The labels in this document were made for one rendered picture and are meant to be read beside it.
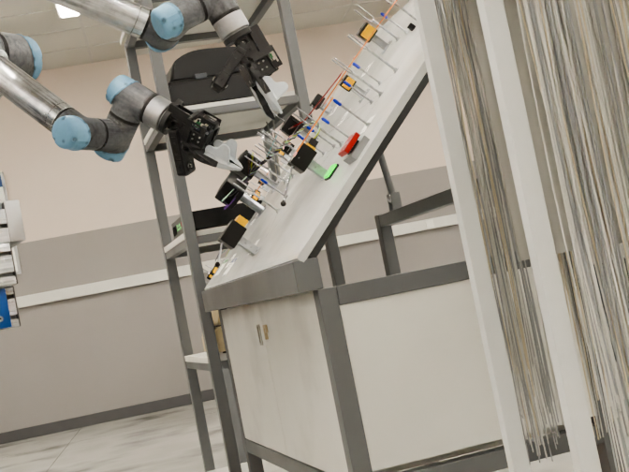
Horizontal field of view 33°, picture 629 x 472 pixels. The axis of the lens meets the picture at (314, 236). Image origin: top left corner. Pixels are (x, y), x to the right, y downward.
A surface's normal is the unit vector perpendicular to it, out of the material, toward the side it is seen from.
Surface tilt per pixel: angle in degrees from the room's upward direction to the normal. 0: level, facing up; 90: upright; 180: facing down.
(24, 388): 90
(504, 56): 90
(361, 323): 90
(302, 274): 90
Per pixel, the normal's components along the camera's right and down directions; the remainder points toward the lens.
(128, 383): 0.14, -0.08
